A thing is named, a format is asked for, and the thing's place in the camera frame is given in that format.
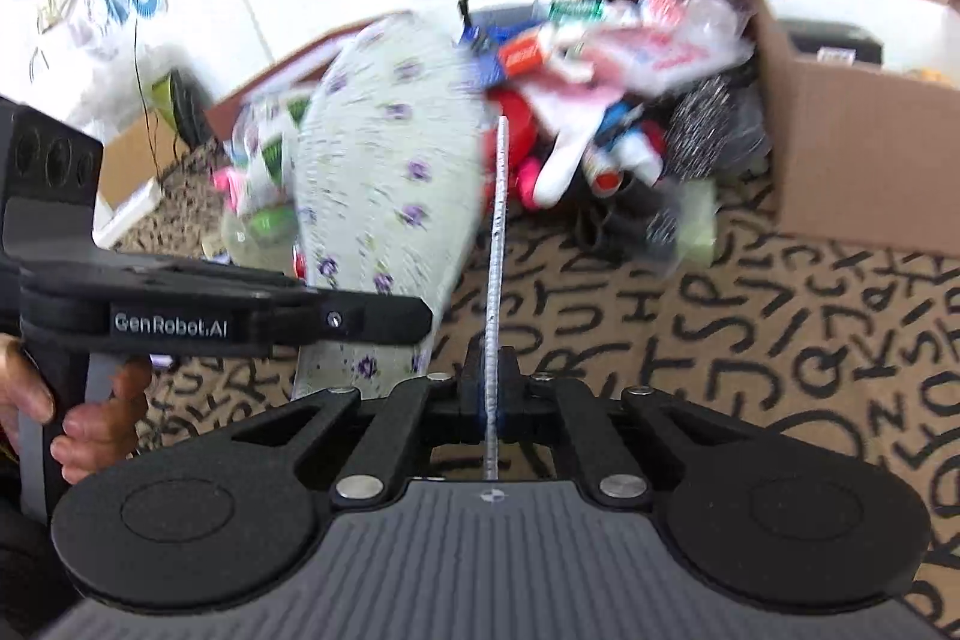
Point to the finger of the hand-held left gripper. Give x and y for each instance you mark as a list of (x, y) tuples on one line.
[(382, 319)]

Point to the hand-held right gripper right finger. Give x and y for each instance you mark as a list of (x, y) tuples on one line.
[(559, 401)]

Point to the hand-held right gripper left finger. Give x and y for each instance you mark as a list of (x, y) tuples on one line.
[(420, 401)]

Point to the threaded metal rod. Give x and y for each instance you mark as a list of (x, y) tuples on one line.
[(496, 280)]

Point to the floral fabric insole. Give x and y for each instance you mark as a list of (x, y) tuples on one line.
[(390, 175)]

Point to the brown cardboard box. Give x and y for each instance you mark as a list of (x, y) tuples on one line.
[(847, 145)]

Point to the green transparent plastic container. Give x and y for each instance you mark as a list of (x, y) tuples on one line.
[(259, 227)]

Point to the person's left hand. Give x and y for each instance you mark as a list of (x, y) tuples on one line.
[(105, 422)]

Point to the open cardboard carton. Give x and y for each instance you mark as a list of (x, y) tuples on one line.
[(135, 175)]

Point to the black binder clips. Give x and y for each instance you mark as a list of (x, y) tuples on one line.
[(622, 227)]

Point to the letter-printed tablecloth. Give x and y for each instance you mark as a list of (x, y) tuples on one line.
[(750, 347)]

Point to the pink highlighter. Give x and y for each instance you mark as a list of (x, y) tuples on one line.
[(529, 183)]

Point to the pink plastic item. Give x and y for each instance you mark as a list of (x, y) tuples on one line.
[(229, 186)]

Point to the white glue bottle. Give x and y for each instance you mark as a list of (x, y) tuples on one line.
[(574, 160)]

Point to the steel wool scrubber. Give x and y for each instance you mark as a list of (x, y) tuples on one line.
[(712, 123)]

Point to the red white plastic packet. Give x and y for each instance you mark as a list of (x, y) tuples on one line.
[(652, 55)]

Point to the green white toothpaste tube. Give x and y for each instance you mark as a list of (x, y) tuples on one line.
[(589, 10)]

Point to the clear plastic blister pack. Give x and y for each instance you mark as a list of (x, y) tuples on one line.
[(716, 3)]

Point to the black case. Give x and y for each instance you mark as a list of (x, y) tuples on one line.
[(832, 44)]

